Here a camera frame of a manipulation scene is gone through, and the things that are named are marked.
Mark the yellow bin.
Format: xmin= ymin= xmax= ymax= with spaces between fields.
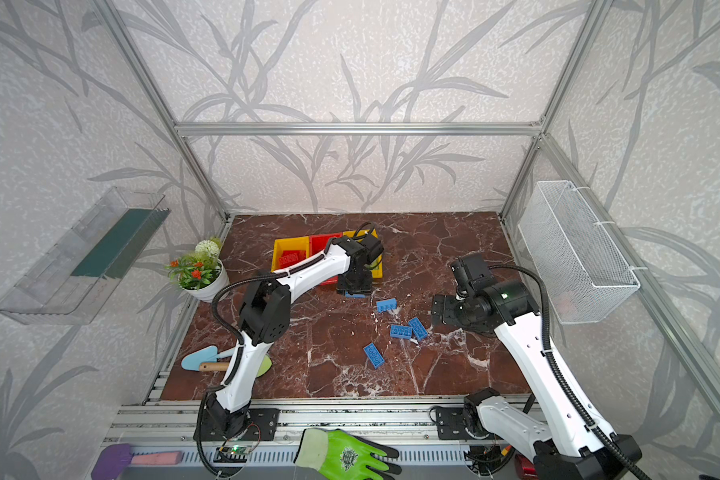
xmin=343 ymin=229 xmax=383 ymax=280
xmin=271 ymin=236 xmax=310 ymax=271

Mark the red bin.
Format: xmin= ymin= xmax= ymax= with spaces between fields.
xmin=309 ymin=233 xmax=343 ymax=286

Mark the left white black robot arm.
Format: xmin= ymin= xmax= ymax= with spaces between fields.
xmin=193 ymin=222 xmax=383 ymax=444

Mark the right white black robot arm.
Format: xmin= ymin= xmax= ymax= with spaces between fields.
xmin=431 ymin=254 xmax=648 ymax=479

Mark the blue lego right angled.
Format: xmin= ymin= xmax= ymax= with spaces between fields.
xmin=408 ymin=317 xmax=428 ymax=341

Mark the potted flower plant white pot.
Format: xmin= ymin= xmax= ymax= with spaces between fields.
xmin=165 ymin=237 xmax=229 ymax=303

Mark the red metallic object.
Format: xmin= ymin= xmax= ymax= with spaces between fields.
xmin=513 ymin=454 xmax=538 ymax=480

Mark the green work glove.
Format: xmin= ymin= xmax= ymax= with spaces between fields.
xmin=294 ymin=428 xmax=402 ymax=480

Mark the light blue garden scoop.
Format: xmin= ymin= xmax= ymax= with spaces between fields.
xmin=181 ymin=345 xmax=237 ymax=372

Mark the small green circuit board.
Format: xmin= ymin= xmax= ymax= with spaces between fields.
xmin=213 ymin=445 xmax=254 ymax=464

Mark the white wire mesh basket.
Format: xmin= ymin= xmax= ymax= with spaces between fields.
xmin=519 ymin=180 xmax=640 ymax=325

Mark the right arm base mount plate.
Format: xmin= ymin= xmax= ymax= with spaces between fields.
xmin=429 ymin=406 xmax=474 ymax=441

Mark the green garden trowel wooden handle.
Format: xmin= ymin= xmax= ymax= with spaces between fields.
xmin=199 ymin=356 xmax=273 ymax=377

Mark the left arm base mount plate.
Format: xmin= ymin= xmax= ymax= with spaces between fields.
xmin=193 ymin=408 xmax=280 ymax=442

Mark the clear acrylic wall shelf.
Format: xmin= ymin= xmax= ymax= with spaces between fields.
xmin=0 ymin=187 xmax=170 ymax=325

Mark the purple brush pink handle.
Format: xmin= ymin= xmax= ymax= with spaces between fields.
xmin=91 ymin=444 xmax=182 ymax=480

